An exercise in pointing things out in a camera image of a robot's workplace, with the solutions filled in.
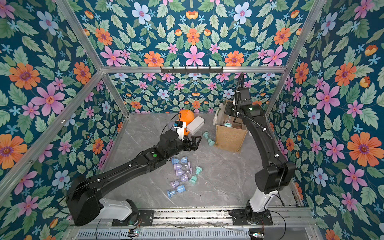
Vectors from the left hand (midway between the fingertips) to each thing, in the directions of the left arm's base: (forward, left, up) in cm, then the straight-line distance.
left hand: (196, 136), depth 75 cm
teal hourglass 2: (-13, +3, -23) cm, 26 cm away
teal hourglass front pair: (+8, -18, +1) cm, 20 cm away
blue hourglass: (-18, +11, -22) cm, 31 cm away
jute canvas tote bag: (+5, -20, -11) cm, 23 cm away
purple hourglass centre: (-15, +14, -22) cm, 31 cm away
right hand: (+14, -21, +7) cm, 26 cm away
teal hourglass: (+10, -9, -22) cm, 26 cm away
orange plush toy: (+33, +6, -19) cm, 39 cm away
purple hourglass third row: (-9, +11, -23) cm, 27 cm away
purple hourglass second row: (-5, +12, -23) cm, 26 cm away
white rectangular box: (+25, +1, -20) cm, 32 cm away
